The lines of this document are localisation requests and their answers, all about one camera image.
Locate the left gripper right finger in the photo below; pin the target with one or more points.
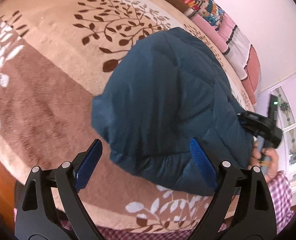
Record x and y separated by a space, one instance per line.
254 216

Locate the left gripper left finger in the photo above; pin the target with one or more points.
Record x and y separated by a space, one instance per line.
37 216

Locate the dark blue quilted jacket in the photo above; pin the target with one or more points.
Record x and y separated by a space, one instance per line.
169 89

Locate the person's right hand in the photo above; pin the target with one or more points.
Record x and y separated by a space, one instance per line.
267 158

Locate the white wardrobe with ornament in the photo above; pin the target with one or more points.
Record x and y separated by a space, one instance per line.
286 120

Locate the pink striped folded quilt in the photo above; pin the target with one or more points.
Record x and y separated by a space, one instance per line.
237 49

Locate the colourful patterned cushion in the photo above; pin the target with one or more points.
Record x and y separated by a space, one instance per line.
209 10

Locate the floral beige brown bed blanket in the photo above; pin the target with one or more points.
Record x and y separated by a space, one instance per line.
55 56

